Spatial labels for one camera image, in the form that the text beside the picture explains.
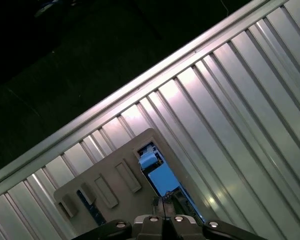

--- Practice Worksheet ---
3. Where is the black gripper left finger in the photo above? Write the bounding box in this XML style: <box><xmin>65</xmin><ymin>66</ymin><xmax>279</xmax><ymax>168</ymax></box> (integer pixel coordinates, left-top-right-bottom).
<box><xmin>76</xmin><ymin>195</ymin><xmax>165</xmax><ymax>240</ymax></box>

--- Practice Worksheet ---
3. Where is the grey parts rack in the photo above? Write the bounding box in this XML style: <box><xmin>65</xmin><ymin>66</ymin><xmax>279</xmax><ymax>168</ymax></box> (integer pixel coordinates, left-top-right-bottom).
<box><xmin>53</xmin><ymin>127</ymin><xmax>206</xmax><ymax>240</ymax></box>

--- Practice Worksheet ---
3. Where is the blue RAM stick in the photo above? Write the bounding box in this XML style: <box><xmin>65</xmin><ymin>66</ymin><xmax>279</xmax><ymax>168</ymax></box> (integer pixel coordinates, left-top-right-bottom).
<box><xmin>76</xmin><ymin>189</ymin><xmax>107</xmax><ymax>226</ymax></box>

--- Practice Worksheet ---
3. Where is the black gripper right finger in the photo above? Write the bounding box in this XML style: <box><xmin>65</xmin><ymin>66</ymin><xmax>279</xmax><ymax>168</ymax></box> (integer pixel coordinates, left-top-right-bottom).
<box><xmin>164</xmin><ymin>193</ymin><xmax>265</xmax><ymax>240</ymax></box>

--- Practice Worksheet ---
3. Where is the hard disk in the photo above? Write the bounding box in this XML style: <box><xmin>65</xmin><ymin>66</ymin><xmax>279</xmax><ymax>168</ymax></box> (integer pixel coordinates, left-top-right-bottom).
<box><xmin>136</xmin><ymin>141</ymin><xmax>206</xmax><ymax>223</ymax></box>

